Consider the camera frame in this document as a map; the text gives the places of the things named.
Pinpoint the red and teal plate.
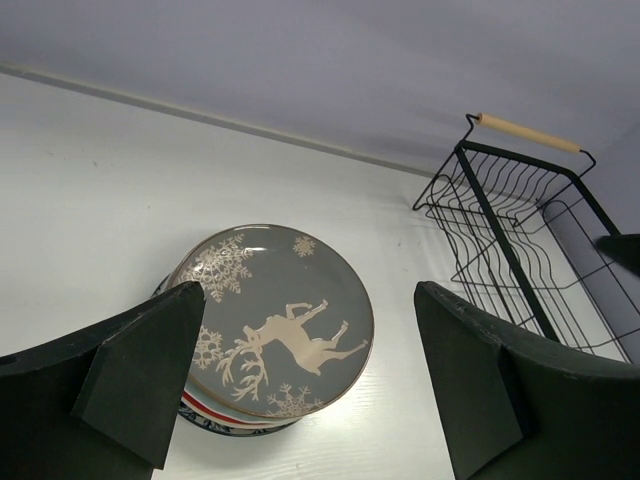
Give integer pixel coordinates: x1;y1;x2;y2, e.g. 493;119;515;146
181;392;291;430

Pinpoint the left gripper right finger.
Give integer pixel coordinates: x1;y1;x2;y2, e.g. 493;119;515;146
414;281;639;479

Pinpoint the light green plate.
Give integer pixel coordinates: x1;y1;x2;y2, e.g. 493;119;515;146
184;380;300;425

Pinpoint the white bowl plate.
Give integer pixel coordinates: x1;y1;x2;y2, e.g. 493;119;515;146
181;391;295;429

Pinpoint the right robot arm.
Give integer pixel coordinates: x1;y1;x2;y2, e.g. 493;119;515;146
595;234;640;277

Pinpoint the black wire dish rack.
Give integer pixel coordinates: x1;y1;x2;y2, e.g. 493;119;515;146
413;113;639;364

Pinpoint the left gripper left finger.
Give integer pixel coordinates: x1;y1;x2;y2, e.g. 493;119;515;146
1;282;205;479

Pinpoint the grey stone plate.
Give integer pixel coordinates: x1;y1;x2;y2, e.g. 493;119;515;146
166;224;374;419

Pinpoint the blue floral plate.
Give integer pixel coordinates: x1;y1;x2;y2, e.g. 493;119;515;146
152;272;296;439

